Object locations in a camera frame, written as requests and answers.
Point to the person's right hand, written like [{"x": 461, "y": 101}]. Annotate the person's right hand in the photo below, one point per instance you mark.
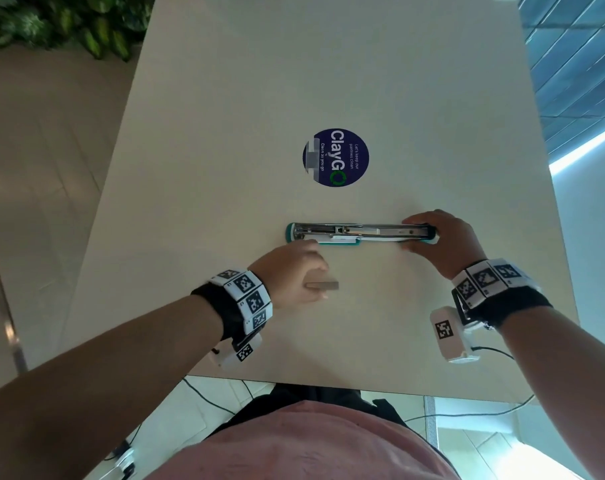
[{"x": 452, "y": 244}]

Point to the person's left hand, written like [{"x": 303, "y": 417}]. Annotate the person's left hand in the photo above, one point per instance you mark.
[{"x": 282, "y": 269}]

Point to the person's right thumb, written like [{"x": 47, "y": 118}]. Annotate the person's right thumb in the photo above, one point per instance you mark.
[{"x": 416, "y": 244}]

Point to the person's left thumb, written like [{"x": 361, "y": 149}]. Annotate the person's left thumb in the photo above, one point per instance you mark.
[{"x": 316, "y": 294}]

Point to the strip of metal staples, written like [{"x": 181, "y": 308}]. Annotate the strip of metal staples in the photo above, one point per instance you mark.
[{"x": 327, "y": 285}]

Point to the teal stapler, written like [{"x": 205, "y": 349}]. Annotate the teal stapler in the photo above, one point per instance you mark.
[{"x": 352, "y": 232}]

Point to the person's right forearm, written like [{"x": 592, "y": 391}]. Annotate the person's right forearm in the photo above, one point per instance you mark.
[{"x": 567, "y": 374}]

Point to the person's left forearm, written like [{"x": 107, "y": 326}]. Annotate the person's left forearm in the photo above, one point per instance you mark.
[{"x": 97, "y": 389}]

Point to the left marker wristband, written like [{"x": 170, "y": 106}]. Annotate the left marker wristband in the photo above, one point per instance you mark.
[{"x": 242, "y": 299}]

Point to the marker wristband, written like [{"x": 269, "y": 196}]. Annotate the marker wristband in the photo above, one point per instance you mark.
[
  {"x": 242, "y": 299},
  {"x": 497, "y": 289}
]

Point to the right marker wristband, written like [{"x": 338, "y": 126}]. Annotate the right marker wristband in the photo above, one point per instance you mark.
[{"x": 497, "y": 289}]

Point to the black garment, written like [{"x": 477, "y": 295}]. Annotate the black garment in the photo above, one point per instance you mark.
[{"x": 327, "y": 394}]

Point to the round blue sticker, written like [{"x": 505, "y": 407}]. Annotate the round blue sticker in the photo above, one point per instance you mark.
[{"x": 342, "y": 157}]

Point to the pink shirt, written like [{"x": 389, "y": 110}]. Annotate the pink shirt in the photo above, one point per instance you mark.
[{"x": 302, "y": 444}]

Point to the white plug adapter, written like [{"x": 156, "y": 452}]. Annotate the white plug adapter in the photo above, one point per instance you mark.
[{"x": 122, "y": 462}]

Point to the green leafy plant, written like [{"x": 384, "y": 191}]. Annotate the green leafy plant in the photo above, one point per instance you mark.
[{"x": 57, "y": 19}]

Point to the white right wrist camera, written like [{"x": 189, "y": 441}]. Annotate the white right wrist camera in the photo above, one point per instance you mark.
[{"x": 450, "y": 334}]

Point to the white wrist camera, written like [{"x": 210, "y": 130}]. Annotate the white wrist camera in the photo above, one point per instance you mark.
[
  {"x": 450, "y": 334},
  {"x": 235, "y": 353}
]

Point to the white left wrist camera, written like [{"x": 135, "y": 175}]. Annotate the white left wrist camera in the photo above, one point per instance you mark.
[{"x": 235, "y": 353}]

